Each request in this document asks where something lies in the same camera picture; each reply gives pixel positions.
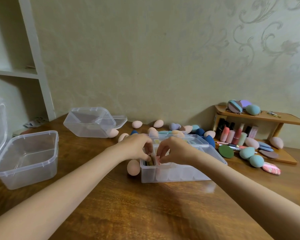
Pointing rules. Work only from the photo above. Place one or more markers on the person's right hand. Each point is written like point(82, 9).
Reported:
point(180, 151)

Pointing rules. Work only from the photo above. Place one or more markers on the person's left hand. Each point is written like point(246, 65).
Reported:
point(135, 147)

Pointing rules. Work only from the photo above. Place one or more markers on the group of beige egg sponges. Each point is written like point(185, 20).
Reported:
point(137, 124)

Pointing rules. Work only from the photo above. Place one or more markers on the clear compartment organizer box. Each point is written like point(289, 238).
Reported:
point(177, 174)

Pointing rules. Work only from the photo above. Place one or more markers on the group of dark blue sponges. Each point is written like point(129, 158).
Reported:
point(163, 132)

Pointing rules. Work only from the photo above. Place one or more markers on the dark green round puff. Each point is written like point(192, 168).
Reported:
point(226, 151)

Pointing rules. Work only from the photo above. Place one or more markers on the pink marbled sponge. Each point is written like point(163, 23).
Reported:
point(271, 168)

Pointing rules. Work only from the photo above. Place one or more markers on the person's left forearm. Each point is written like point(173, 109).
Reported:
point(52, 192)

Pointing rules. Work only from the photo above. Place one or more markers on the person's right forearm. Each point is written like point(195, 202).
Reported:
point(247, 197)

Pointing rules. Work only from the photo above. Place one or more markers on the pink white cosmetic pencil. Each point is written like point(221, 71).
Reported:
point(225, 142)

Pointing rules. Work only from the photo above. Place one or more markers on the clear square lidded container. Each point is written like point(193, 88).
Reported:
point(27, 172)
point(90, 124)

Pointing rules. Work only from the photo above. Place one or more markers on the row of lipsticks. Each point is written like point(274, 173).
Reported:
point(230, 136)

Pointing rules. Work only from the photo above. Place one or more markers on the small metal hair clips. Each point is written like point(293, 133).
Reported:
point(273, 114)

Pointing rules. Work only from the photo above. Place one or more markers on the wooden two-tier cosmetic rack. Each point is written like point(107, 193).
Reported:
point(290, 119)

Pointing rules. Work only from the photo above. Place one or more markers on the white shelving unit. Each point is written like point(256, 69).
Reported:
point(32, 34)

